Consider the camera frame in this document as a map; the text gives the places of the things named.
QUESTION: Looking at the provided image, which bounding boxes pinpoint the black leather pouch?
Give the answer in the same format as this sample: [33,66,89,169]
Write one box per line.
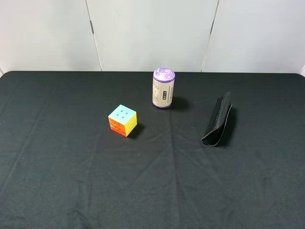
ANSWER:
[201,92,232,146]

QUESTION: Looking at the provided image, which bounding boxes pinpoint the colourful puzzle cube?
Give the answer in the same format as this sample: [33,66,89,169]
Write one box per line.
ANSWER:
[108,104,137,137]

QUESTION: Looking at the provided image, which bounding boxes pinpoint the black tablecloth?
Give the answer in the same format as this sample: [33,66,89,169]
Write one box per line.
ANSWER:
[0,72,305,229]

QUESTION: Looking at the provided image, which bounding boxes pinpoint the purple capped paper cylinder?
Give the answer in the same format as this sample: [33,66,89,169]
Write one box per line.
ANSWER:
[152,68,175,109]

